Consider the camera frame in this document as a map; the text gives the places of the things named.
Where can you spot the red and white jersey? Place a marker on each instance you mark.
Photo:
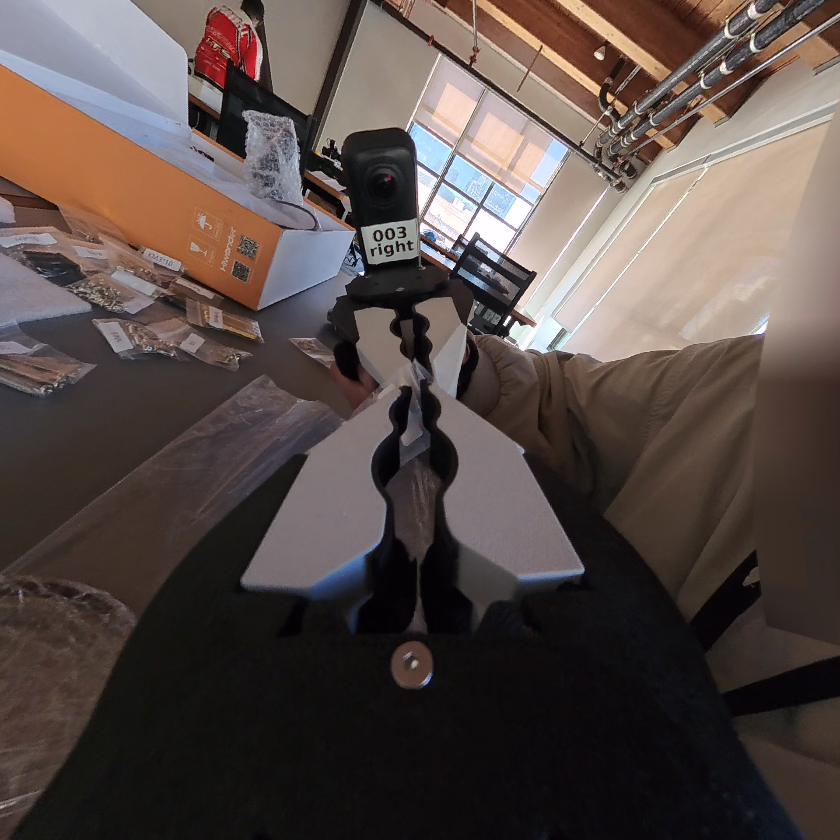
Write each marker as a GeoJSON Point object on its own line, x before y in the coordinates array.
{"type": "Point", "coordinates": [226, 49]}

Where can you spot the black chair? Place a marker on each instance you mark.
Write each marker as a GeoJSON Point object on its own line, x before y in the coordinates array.
{"type": "Point", "coordinates": [499, 282]}

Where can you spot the person's right hand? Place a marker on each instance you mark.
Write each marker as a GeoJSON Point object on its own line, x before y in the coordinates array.
{"type": "Point", "coordinates": [358, 392]}

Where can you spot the small beige roller blind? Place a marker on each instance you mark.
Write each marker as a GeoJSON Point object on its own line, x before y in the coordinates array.
{"type": "Point", "coordinates": [505, 131]}

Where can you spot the large clear plastic bag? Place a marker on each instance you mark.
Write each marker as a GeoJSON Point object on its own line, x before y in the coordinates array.
{"type": "Point", "coordinates": [197, 459]}

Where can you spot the white foam board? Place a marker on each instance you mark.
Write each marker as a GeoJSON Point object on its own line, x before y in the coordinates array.
{"type": "Point", "coordinates": [98, 52]}

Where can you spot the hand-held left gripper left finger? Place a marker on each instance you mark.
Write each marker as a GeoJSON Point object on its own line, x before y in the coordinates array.
{"type": "Point", "coordinates": [321, 518]}

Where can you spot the pile of small screw bags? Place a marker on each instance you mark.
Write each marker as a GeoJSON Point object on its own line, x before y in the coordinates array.
{"type": "Point", "coordinates": [131, 334]}

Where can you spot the ceiling pipes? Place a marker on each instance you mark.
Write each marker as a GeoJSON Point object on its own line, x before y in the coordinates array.
{"type": "Point", "coordinates": [695, 72]}

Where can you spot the bubble wrap packet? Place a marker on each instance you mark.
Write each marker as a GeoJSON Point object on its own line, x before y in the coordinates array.
{"type": "Point", "coordinates": [270, 154]}

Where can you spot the person's right forearm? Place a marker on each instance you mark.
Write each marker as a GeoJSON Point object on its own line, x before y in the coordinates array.
{"type": "Point", "coordinates": [623, 407]}

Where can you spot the bubble wrap sheet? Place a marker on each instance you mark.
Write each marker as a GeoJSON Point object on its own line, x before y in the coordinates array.
{"type": "Point", "coordinates": [52, 656]}

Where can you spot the grid window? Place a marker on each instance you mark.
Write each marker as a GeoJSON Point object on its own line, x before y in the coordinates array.
{"type": "Point", "coordinates": [485, 190]}

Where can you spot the black monitor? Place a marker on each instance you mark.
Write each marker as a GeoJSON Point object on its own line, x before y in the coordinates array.
{"type": "Point", "coordinates": [239, 111]}

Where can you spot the dark desk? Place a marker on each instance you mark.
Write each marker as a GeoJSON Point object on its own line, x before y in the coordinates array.
{"type": "Point", "coordinates": [85, 426]}

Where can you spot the large beige roller blind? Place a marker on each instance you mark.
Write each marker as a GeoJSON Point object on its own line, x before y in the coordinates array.
{"type": "Point", "coordinates": [689, 262]}

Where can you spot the orange cardboard box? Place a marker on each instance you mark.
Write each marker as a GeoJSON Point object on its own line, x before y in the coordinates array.
{"type": "Point", "coordinates": [98, 164]}

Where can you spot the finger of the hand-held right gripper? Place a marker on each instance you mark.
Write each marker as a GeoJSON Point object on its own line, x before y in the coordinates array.
{"type": "Point", "coordinates": [453, 348]}
{"type": "Point", "coordinates": [379, 341]}

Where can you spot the small clear zip bag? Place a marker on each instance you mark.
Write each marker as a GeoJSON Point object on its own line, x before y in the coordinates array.
{"type": "Point", "coordinates": [412, 438]}

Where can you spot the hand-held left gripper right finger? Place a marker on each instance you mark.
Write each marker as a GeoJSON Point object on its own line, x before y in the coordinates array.
{"type": "Point", "coordinates": [505, 518]}

